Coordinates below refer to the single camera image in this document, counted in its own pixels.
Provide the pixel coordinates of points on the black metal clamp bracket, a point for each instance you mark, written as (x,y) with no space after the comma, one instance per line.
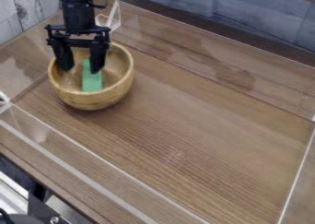
(41,212)

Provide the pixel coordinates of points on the green rectangular block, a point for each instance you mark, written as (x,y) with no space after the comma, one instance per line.
(91,81)

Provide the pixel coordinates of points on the wooden bowl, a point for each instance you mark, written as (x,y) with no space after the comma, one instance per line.
(117,79)

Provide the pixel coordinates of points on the clear acrylic tray wall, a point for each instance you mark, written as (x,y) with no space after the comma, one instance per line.
(200,148)

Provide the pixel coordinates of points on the clear acrylic corner bracket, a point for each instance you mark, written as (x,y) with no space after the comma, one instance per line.
(111,21)

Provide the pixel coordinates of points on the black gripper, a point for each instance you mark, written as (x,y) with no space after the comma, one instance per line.
(79,32)

